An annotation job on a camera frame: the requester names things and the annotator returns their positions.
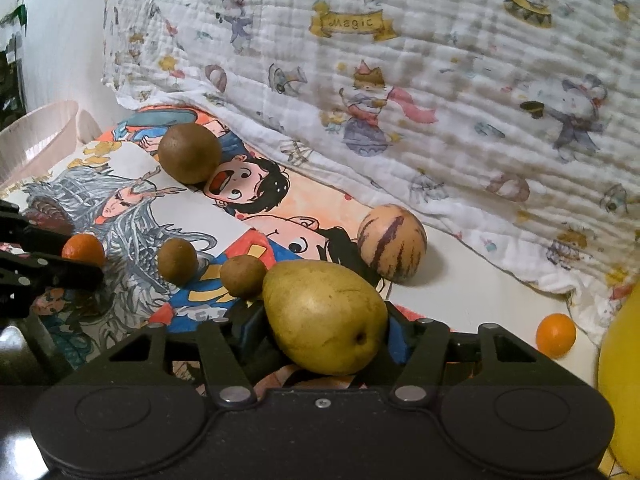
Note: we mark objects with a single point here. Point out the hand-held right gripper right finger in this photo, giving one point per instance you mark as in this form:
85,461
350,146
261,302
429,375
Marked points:
398,347

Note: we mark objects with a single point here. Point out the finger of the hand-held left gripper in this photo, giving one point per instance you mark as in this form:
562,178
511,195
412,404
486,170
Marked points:
35,235
60,272

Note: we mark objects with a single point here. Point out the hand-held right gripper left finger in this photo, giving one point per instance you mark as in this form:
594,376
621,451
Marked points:
248,332

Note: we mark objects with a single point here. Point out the small orange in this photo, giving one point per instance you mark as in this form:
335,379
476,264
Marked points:
82,249
556,335

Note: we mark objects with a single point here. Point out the yellow-green pear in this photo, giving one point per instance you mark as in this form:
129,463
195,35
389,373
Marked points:
325,315

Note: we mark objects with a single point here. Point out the small brown kiwi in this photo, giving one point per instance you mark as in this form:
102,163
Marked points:
177,261
243,276

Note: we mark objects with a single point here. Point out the striped pepino melon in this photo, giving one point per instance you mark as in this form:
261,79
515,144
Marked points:
391,241

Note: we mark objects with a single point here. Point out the large brown kiwi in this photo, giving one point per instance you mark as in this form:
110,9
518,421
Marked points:
189,154

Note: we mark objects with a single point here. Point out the yellow plastic bowl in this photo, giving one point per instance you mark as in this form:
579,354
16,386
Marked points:
622,385

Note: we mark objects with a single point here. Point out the pink plastic basket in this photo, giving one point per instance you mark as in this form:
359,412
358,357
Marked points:
37,135

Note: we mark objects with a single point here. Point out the cartoon printed mat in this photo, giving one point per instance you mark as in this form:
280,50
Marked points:
150,210

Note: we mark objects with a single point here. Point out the dark background furniture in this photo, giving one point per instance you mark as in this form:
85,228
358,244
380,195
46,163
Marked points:
10,75

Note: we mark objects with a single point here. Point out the white printed muslin blanket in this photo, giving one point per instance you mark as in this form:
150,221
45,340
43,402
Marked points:
400,85

